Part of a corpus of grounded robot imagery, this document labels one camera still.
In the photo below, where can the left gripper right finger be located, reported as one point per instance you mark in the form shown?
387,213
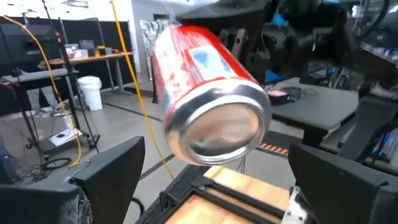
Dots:
348,196

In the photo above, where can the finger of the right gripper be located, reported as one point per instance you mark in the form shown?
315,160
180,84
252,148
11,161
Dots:
224,12
248,53

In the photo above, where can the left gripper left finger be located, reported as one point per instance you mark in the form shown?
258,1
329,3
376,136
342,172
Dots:
77,202

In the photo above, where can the red can white nutrition label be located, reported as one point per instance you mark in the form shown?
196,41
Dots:
202,93

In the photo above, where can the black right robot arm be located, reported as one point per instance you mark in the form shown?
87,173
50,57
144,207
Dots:
367,124

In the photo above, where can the black device pink light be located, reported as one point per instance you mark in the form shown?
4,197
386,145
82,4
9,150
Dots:
280,96

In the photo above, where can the grey desk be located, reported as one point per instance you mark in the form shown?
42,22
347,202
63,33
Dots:
317,109

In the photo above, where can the grey white patterned sheet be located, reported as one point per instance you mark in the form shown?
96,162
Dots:
149,46

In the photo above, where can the orange black hazard tape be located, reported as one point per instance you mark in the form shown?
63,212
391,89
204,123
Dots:
273,148

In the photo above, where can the white plastic bucket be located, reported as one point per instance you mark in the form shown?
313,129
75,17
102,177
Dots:
90,93

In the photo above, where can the black tripod stand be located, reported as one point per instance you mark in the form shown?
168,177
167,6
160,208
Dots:
70,77

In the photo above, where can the brown wooden desk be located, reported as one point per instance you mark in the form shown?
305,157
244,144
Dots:
90,58

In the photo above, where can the black partition screen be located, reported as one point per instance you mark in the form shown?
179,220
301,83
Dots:
18,46

